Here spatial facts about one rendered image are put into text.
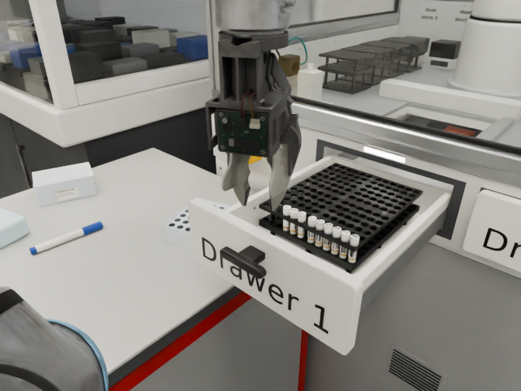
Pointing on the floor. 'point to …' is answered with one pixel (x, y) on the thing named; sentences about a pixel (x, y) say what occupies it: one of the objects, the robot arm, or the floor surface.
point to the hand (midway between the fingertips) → (260, 195)
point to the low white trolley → (150, 285)
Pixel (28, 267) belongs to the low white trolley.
